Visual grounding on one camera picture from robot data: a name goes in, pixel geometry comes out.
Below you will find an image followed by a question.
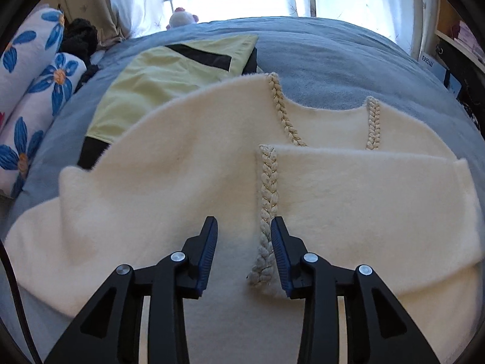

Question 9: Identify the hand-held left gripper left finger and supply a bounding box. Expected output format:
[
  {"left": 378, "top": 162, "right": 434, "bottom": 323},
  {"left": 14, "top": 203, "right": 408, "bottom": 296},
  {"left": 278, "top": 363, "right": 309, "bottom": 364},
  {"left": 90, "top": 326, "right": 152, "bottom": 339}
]
[{"left": 43, "top": 216, "right": 219, "bottom": 364}]

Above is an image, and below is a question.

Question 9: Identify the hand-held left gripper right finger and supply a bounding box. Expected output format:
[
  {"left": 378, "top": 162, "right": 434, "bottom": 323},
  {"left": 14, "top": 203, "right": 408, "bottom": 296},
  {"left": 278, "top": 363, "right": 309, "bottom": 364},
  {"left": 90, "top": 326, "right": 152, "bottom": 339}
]
[{"left": 270, "top": 216, "right": 442, "bottom": 364}]

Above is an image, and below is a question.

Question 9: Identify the cream fuzzy sweater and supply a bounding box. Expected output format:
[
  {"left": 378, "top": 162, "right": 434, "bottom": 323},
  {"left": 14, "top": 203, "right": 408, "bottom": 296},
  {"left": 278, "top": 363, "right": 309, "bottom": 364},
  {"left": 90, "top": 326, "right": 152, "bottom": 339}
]
[{"left": 5, "top": 72, "right": 483, "bottom": 364}]

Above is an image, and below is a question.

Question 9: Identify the yellow and black garment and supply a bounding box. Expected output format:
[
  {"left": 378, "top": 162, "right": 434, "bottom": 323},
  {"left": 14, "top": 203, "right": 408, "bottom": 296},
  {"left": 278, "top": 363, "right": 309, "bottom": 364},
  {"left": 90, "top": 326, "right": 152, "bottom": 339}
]
[{"left": 78, "top": 34, "right": 264, "bottom": 169}]

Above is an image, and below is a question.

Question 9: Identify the blue-grey bed blanket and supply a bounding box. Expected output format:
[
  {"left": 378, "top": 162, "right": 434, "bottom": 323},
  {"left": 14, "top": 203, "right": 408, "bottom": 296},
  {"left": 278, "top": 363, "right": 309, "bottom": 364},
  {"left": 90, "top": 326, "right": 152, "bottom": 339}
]
[{"left": 0, "top": 16, "right": 485, "bottom": 364}]

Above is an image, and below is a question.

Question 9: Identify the blue floral pillow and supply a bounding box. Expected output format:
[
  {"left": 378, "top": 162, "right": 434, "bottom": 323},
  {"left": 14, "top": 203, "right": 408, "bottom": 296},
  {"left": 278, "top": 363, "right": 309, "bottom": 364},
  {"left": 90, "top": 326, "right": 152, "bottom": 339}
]
[
  {"left": 0, "top": 5, "right": 66, "bottom": 95},
  {"left": 0, "top": 52, "right": 89, "bottom": 198}
]

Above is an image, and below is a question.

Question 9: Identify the white and pink plush toy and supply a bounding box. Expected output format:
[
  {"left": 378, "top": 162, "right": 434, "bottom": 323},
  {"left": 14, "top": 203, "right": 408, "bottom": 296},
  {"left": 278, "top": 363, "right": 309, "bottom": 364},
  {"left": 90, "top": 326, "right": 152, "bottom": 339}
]
[{"left": 166, "top": 7, "right": 199, "bottom": 30}]

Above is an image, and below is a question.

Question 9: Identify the blue and white box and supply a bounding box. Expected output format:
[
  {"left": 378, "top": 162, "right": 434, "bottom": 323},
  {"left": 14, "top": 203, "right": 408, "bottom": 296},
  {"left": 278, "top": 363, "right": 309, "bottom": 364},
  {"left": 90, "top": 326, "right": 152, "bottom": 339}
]
[{"left": 419, "top": 53, "right": 462, "bottom": 92}]

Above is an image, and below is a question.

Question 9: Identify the black hanging garment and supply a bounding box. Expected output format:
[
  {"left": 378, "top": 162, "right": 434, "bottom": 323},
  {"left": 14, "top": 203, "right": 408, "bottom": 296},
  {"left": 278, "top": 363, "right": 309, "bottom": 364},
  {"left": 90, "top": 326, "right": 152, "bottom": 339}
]
[{"left": 458, "top": 79, "right": 485, "bottom": 131}]

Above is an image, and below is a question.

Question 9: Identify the black fuzzy cloth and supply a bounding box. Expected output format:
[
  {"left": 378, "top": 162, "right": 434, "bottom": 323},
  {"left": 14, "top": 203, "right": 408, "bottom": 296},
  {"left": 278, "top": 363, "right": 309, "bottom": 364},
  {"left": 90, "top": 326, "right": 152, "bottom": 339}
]
[{"left": 59, "top": 18, "right": 101, "bottom": 93}]

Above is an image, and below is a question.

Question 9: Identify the beige curtain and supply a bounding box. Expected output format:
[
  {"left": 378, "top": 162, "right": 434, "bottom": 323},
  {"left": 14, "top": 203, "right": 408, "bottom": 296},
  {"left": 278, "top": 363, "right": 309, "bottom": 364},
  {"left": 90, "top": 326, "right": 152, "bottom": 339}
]
[{"left": 61, "top": 0, "right": 125, "bottom": 46}]

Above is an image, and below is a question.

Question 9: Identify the stack of pink boxes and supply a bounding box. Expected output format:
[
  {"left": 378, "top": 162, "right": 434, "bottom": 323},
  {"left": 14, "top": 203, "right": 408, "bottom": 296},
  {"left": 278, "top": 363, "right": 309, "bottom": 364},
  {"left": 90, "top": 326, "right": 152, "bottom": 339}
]
[{"left": 451, "top": 21, "right": 485, "bottom": 61}]

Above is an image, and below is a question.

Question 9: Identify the wooden shelf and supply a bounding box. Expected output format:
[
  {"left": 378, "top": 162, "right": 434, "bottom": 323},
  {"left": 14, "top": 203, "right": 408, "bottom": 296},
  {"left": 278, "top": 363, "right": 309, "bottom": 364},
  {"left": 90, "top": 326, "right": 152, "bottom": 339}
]
[{"left": 434, "top": 0, "right": 485, "bottom": 67}]

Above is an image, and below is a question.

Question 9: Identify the black cable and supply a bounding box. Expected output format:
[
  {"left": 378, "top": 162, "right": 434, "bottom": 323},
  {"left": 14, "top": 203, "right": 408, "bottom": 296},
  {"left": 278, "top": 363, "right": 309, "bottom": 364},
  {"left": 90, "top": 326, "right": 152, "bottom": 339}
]
[{"left": 0, "top": 235, "right": 43, "bottom": 364}]

